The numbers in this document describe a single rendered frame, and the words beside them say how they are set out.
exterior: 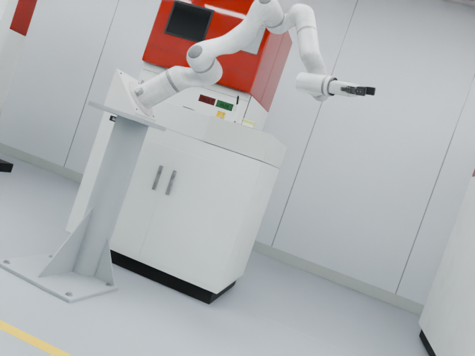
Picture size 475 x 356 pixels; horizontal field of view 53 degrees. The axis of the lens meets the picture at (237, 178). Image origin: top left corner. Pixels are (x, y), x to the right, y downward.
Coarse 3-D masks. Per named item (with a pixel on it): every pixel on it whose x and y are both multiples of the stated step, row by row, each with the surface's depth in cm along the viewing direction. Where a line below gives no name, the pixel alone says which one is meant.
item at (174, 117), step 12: (156, 108) 261; (168, 108) 260; (180, 108) 258; (156, 120) 261; (168, 120) 259; (180, 120) 258; (192, 120) 256; (204, 120) 255; (180, 132) 258; (192, 132) 256; (204, 132) 254
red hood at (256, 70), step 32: (192, 0) 320; (224, 0) 315; (160, 32) 325; (192, 32) 319; (224, 32) 314; (288, 32) 355; (160, 64) 324; (224, 64) 313; (256, 64) 308; (256, 96) 327
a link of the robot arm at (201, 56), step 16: (256, 0) 214; (272, 0) 211; (256, 16) 214; (272, 16) 216; (240, 32) 218; (256, 32) 219; (192, 48) 217; (208, 48) 216; (224, 48) 218; (240, 48) 222; (192, 64) 217; (208, 64) 218
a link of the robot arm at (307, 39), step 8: (304, 32) 206; (312, 32) 206; (304, 40) 205; (312, 40) 204; (304, 48) 204; (312, 48) 203; (304, 56) 204; (312, 56) 203; (320, 56) 205; (304, 64) 209; (312, 64) 207; (320, 64) 207; (312, 72) 209; (320, 72) 208; (312, 96) 205; (320, 96) 203; (328, 96) 207
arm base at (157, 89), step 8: (152, 80) 226; (160, 80) 224; (168, 80) 223; (136, 88) 225; (144, 88) 226; (152, 88) 225; (160, 88) 224; (168, 88) 224; (136, 96) 226; (144, 96) 226; (152, 96) 226; (160, 96) 227; (168, 96) 228; (136, 104) 224; (144, 104) 228; (152, 104) 229; (144, 112) 227; (152, 112) 237
